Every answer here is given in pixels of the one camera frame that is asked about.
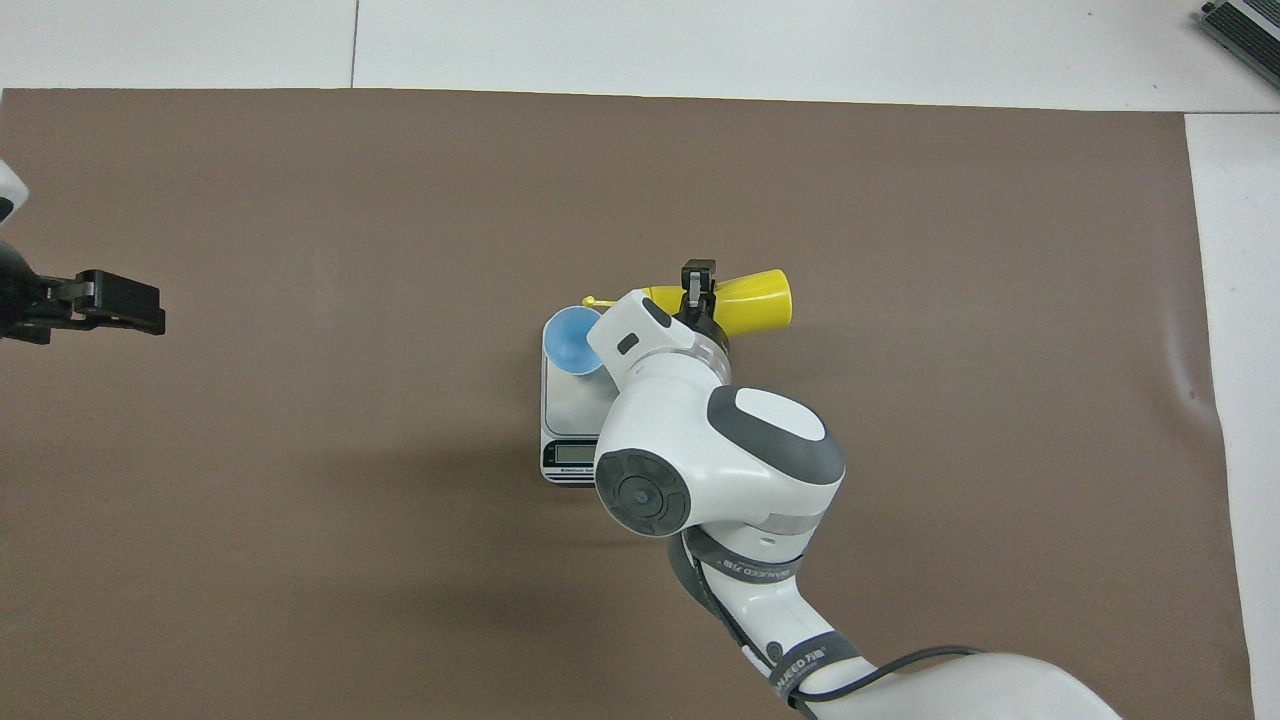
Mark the brown paper mat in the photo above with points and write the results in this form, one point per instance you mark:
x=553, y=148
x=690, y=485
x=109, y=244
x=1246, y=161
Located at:
x=300, y=500

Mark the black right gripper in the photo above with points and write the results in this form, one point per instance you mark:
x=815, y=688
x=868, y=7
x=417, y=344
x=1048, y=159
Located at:
x=705, y=325

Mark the grey ribbed metal device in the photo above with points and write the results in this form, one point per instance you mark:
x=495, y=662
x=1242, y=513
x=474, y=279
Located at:
x=1250, y=25

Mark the silver digital kitchen scale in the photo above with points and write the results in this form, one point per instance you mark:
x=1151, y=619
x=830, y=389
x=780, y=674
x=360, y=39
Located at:
x=570, y=410

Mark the yellow squeeze bottle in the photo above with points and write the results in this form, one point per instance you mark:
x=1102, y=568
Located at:
x=750, y=305

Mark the light blue plastic cup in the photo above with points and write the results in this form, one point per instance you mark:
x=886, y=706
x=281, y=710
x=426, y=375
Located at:
x=570, y=340

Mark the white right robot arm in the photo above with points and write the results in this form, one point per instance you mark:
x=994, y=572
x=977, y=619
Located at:
x=700, y=420

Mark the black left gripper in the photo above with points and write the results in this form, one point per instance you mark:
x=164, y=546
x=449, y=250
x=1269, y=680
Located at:
x=12, y=275

